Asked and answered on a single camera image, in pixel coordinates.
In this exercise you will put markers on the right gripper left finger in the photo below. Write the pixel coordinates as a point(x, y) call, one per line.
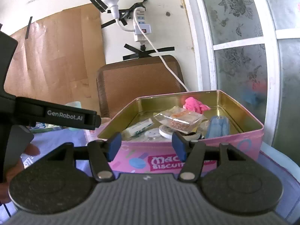
point(100, 154)

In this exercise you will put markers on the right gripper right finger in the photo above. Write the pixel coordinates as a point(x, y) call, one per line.
point(191, 153)

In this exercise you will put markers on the packaged sesame cake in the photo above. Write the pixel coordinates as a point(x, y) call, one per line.
point(180, 119)

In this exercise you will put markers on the pink fluffy soft object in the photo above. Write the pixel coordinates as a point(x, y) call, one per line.
point(195, 105)

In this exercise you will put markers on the person's left hand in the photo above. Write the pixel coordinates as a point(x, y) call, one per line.
point(31, 150)

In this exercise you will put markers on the green toothpaste box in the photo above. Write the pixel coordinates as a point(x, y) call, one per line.
point(44, 127)

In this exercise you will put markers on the white-green packet in tin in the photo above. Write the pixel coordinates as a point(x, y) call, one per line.
point(137, 128)

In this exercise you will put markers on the white tape roll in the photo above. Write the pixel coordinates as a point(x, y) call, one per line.
point(166, 131)

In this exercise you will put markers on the blue face mask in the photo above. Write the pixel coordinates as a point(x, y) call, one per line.
point(218, 127)

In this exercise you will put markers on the blue patterned tablecloth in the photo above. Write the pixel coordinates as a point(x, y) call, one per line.
point(275, 161)

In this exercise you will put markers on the pink biscuit tin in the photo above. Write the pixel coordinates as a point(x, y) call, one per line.
point(149, 152)

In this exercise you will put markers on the teal plastic mug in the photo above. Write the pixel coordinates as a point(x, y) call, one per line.
point(76, 104)

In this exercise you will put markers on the wood-pattern board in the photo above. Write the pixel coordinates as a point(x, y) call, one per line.
point(58, 57)

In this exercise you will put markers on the frosted glass window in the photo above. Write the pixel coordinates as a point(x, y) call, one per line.
point(249, 49)

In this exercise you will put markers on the white power strip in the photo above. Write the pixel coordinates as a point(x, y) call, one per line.
point(146, 28)

